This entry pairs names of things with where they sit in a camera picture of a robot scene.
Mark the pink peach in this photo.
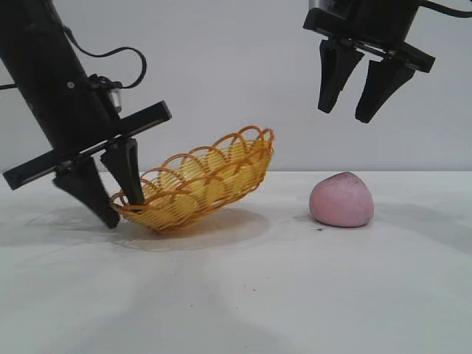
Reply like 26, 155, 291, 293
309, 171, 376, 228

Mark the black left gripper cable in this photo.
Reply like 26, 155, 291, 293
62, 24, 149, 90

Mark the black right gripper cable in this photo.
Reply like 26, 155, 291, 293
418, 0, 472, 18

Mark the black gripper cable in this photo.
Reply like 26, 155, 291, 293
418, 0, 472, 18
62, 24, 149, 90

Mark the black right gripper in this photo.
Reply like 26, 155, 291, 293
302, 0, 436, 124

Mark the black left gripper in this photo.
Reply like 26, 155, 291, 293
0, 0, 173, 229

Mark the yellow woven wicker basket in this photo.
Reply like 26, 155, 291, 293
110, 125, 276, 232

